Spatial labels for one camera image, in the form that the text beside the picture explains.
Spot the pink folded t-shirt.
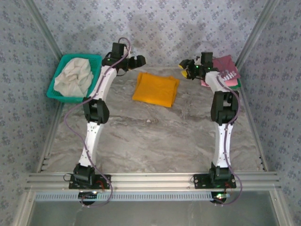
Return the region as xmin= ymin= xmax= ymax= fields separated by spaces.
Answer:
xmin=200 ymin=78 xmax=238 ymax=89

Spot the grey slotted cable duct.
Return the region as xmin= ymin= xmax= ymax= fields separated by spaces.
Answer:
xmin=34 ymin=191 xmax=227 ymax=202

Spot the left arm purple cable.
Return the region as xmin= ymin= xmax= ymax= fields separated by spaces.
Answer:
xmin=63 ymin=37 xmax=133 ymax=208

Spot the yellow printed t-shirt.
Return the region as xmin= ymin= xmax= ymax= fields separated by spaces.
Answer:
xmin=132 ymin=72 xmax=181 ymax=108

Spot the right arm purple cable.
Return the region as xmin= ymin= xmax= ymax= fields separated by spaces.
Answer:
xmin=213 ymin=70 xmax=244 ymax=207

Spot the white crumpled t-shirt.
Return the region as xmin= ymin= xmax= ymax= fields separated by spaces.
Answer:
xmin=53 ymin=58 xmax=95 ymax=97

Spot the maroon folded t-shirt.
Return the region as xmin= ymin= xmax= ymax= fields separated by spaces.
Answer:
xmin=211 ymin=55 xmax=241 ymax=81

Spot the aluminium front mounting rail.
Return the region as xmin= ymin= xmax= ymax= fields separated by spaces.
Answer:
xmin=24 ymin=171 xmax=282 ymax=192

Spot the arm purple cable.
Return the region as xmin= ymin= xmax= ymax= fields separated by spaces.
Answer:
xmin=213 ymin=70 xmax=244 ymax=207
xmin=63 ymin=37 xmax=133 ymax=208

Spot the teal plastic basket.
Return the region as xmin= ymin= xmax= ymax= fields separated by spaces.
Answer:
xmin=46 ymin=54 xmax=103 ymax=104

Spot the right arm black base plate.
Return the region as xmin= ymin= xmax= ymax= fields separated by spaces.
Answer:
xmin=193 ymin=173 xmax=237 ymax=190

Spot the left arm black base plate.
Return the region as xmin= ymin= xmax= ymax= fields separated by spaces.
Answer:
xmin=68 ymin=174 xmax=111 ymax=190

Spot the aluminium frame post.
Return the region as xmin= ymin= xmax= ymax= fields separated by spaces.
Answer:
xmin=235 ymin=0 xmax=281 ymax=69
xmin=23 ymin=0 xmax=63 ymax=58

